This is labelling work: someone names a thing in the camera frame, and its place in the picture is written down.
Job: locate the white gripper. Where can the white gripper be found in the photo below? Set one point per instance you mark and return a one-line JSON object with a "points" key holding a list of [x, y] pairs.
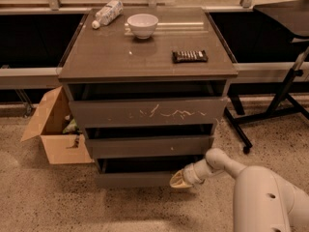
{"points": [[189, 174]]}

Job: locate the grey bottom drawer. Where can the grey bottom drawer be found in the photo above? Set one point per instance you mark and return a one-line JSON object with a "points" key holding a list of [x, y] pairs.
{"points": [[140, 172]]}

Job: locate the grey drawer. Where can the grey drawer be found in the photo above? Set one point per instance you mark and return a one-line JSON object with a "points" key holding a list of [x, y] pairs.
{"points": [[147, 112], [140, 172], [148, 146]]}

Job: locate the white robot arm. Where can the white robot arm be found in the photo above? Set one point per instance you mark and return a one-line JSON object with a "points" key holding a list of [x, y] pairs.
{"points": [[263, 201]]}

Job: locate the grey middle drawer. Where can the grey middle drawer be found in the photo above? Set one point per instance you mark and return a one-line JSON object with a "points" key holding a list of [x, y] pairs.
{"points": [[148, 146]]}

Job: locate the grey top drawer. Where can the grey top drawer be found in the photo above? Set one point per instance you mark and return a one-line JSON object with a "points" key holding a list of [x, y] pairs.
{"points": [[147, 112]]}

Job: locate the grey drawer cabinet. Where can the grey drawer cabinet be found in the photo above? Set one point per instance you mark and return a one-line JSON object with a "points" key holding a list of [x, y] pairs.
{"points": [[111, 64]]}

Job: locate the open cardboard box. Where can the open cardboard box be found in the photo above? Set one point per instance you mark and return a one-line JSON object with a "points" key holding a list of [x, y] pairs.
{"points": [[48, 123]]}

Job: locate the green item in box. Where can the green item in box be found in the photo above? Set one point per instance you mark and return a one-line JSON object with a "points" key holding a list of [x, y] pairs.
{"points": [[71, 127]]}

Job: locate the dark chocolate bar wrapper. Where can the dark chocolate bar wrapper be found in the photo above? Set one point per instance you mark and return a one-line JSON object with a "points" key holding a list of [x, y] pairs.
{"points": [[189, 56]]}

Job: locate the white ceramic bowl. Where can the white ceramic bowl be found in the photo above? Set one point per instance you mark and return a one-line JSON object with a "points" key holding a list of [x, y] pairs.
{"points": [[142, 26]]}

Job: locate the clear plastic water bottle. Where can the clear plastic water bottle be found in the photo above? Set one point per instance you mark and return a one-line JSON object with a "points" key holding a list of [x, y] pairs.
{"points": [[107, 14]]}

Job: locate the black rolling stand table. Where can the black rolling stand table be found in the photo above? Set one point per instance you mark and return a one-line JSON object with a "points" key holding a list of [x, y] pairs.
{"points": [[294, 16]]}

